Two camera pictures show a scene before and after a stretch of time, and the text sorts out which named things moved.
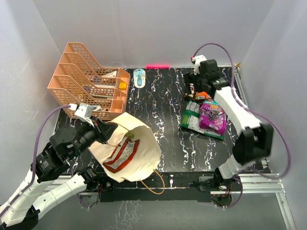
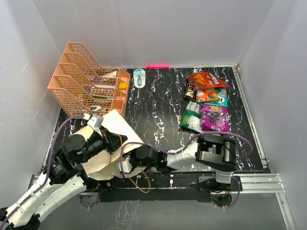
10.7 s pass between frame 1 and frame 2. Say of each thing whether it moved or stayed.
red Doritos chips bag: moved
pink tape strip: stayed
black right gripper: moved
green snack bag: stayed
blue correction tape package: stayed
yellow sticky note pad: stayed
